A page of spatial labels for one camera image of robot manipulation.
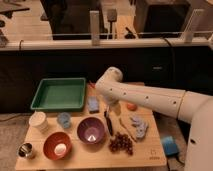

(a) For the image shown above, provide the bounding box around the blue sponge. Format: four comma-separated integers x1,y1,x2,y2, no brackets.
87,96,99,113

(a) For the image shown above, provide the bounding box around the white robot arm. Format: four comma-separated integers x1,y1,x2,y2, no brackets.
95,67,213,171

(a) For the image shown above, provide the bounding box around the green plastic tray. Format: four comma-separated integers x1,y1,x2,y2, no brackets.
31,78,86,112

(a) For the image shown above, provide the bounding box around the orange carrot stick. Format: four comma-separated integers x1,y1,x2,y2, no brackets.
88,82,95,89

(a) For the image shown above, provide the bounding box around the orange fruit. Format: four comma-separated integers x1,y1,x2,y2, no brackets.
126,103,137,111

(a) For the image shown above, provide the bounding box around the wooden stick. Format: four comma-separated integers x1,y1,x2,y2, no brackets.
119,118,137,143

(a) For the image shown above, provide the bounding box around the purple bowl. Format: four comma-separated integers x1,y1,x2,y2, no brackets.
77,117,105,144

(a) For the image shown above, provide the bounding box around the light blue cloth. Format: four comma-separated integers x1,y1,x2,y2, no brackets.
130,116,148,139

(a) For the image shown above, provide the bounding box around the light blue small cup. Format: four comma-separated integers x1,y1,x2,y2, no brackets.
57,112,71,129

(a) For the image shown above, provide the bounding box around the bunch of red grapes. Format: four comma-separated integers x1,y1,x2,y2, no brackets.
108,132,133,155

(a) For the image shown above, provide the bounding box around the white ceramic cup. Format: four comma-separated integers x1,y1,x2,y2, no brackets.
29,111,48,132

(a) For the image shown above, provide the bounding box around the red bowl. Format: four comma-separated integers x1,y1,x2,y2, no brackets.
43,132,72,160

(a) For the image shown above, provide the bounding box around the white egg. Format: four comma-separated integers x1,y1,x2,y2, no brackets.
54,144,66,155

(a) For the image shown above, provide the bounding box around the blue box on floor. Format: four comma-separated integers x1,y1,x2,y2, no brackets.
161,136,179,156

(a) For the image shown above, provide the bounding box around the metal cup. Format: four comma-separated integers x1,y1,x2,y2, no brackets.
17,143,35,159

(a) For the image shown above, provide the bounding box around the black handled knife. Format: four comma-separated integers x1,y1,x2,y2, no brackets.
104,107,113,136

